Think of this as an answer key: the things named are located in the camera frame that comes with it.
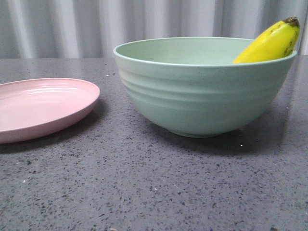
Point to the white corrugated curtain backdrop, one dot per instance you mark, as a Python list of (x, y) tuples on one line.
[(92, 28)]

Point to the yellow banana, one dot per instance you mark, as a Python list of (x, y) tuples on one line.
[(276, 42)]

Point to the green ribbed bowl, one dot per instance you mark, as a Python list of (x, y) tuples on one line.
[(191, 87)]

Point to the pink plate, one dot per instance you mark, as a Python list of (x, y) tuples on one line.
[(34, 108)]

